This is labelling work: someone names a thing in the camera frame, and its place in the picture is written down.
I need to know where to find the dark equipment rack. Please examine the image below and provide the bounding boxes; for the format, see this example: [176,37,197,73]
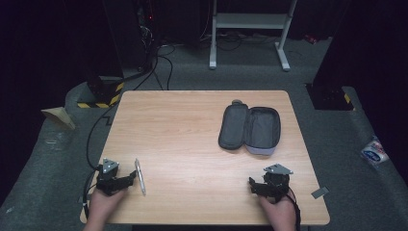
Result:
[103,0,162,78]

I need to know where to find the black stand base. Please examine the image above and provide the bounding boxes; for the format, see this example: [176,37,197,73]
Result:
[305,82,356,112]

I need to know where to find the black and yellow striped base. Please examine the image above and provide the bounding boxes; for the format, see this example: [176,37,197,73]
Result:
[76,76,125,110]

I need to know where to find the silver pen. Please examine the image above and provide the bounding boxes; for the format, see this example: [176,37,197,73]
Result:
[134,158,147,196]

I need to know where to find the white and blue packet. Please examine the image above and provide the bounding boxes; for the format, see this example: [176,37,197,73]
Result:
[360,136,391,166]

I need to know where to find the person's right hand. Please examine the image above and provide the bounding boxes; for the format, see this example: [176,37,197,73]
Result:
[258,193,297,230]

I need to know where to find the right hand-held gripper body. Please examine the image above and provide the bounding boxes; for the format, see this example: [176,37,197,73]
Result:
[255,163,294,204]

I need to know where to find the black cable on floor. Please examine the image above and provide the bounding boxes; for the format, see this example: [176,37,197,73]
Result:
[86,42,176,171]

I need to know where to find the grey pencil case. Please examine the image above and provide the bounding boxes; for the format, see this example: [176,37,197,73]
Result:
[217,99,282,157]

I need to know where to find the grey tape piece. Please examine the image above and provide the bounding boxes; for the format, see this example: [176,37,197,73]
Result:
[311,186,330,199]

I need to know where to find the beige cardboard piece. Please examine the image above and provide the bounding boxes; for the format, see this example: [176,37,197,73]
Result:
[40,106,77,131]

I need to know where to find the person's left hand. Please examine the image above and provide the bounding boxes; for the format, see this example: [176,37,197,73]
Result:
[87,188,128,226]

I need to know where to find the white metal stand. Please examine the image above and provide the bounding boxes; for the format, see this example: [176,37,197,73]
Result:
[209,0,298,72]

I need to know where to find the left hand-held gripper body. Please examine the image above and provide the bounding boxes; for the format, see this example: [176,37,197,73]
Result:
[95,158,131,196]

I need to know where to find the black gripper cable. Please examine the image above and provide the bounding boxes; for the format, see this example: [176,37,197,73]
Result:
[82,168,98,220]
[287,187,302,231]

